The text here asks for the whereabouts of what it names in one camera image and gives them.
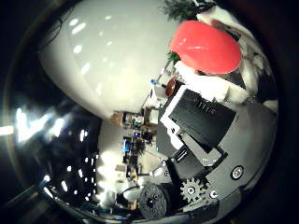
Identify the green potted plant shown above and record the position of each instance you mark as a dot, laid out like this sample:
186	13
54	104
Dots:
180	9

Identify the dark brown wooden bowl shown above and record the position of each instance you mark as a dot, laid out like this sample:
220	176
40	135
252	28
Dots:
170	87

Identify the white toy switch panel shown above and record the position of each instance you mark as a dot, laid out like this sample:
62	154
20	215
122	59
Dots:
159	91

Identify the brown wooden shelf unit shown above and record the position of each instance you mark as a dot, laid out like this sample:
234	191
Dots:
134	119

